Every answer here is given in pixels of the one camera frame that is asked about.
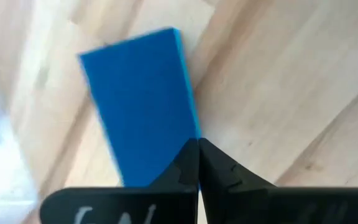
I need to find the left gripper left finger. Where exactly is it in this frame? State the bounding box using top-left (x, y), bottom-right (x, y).
top-left (39, 138), bottom-right (200, 224)

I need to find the blue kitchen sponge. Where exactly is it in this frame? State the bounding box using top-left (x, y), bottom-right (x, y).
top-left (78, 26), bottom-right (202, 189)

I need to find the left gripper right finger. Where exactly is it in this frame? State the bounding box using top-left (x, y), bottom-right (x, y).
top-left (198, 138), bottom-right (358, 224)

